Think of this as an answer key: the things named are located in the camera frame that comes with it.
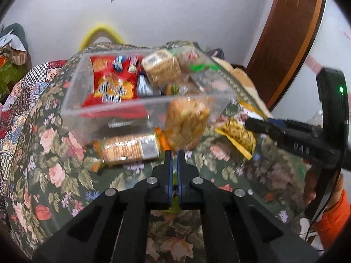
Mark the clear packet of fried snacks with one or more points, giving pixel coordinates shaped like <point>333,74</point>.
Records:
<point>186,123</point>

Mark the yellow snack packet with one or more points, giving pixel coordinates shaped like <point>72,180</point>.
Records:
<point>235,135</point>

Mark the orange biscuit sleeve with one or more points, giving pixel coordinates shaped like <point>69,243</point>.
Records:
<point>129,149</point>

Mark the beige pillow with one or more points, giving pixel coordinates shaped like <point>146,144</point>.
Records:
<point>241,76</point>

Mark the patchwork quilt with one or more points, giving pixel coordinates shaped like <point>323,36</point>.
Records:
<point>24,93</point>

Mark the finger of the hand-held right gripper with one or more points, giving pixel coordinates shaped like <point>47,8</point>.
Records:
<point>296,124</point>
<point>263,128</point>

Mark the brown wooden door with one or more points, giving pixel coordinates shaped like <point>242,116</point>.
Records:
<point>288,38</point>

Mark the yellow foam tube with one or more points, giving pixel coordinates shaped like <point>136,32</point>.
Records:
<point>101,28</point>

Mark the clear plastic storage container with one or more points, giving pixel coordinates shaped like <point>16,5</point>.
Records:
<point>76,93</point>

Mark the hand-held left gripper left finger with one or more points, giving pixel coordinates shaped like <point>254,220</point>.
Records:
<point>168,164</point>

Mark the green bag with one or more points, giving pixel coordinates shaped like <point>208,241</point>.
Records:
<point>11,76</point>

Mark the person's right hand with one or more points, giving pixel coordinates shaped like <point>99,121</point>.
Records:
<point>309,186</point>

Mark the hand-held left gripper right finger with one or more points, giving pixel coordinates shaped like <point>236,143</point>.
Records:
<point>181,164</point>

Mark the white sliding door with hearts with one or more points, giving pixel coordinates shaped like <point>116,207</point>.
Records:
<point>334,41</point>

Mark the floral blanket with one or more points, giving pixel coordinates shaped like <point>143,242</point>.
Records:
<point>54,156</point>

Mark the pile of clothes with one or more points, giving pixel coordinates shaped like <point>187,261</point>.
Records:
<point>12,43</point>

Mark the clear bread packet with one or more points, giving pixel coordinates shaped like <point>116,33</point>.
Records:
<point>189,57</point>

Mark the person's right forearm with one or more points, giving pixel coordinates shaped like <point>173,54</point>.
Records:
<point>334,219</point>

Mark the grey bag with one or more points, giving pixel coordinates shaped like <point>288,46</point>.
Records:
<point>216,53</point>

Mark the square cracker pack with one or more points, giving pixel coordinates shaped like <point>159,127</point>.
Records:
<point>160,67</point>

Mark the red snack bag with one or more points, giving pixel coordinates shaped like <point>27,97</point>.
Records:
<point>109,87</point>

